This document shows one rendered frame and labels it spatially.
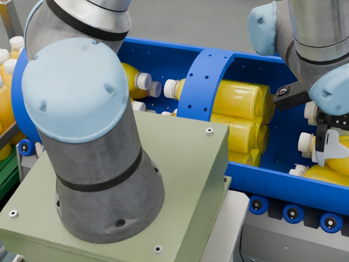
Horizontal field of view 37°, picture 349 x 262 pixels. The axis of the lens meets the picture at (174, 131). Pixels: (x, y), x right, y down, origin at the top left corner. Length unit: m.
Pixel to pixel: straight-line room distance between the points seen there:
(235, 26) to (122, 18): 3.05
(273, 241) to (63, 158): 0.65
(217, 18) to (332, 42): 3.21
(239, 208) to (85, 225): 0.28
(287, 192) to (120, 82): 0.52
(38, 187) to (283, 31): 0.42
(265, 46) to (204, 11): 3.18
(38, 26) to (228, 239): 0.41
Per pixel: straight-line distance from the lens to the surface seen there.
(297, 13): 0.64
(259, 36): 0.78
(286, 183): 1.00
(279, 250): 1.17
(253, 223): 1.15
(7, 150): 1.45
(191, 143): 0.80
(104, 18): 0.67
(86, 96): 0.57
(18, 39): 1.56
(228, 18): 3.84
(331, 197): 1.00
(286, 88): 0.97
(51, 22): 0.69
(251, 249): 1.19
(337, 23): 0.64
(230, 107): 1.05
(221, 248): 0.81
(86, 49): 0.62
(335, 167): 1.02
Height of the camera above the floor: 1.79
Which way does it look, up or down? 39 degrees down
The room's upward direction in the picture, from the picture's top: 8 degrees counter-clockwise
